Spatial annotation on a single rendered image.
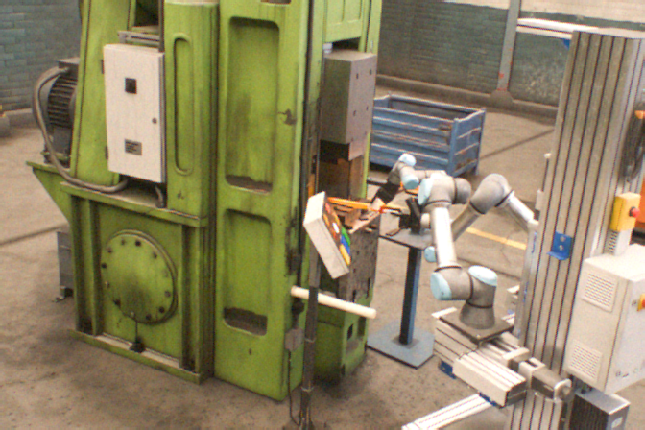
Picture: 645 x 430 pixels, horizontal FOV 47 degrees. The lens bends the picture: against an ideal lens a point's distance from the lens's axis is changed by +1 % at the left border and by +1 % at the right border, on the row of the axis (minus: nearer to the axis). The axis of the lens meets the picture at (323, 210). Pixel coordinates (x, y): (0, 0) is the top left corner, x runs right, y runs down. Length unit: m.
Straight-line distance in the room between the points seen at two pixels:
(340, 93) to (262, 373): 1.51
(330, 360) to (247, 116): 1.40
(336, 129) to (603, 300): 1.48
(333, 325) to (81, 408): 1.34
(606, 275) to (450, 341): 0.76
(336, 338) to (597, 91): 1.94
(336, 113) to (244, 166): 0.52
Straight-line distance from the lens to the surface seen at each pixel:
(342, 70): 3.53
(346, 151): 3.65
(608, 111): 2.82
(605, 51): 2.82
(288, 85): 3.39
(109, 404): 4.06
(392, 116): 7.65
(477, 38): 11.80
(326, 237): 3.12
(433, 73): 12.23
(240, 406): 3.98
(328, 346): 4.06
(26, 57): 9.42
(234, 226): 3.79
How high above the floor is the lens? 2.29
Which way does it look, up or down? 20 degrees down
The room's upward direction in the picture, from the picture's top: 4 degrees clockwise
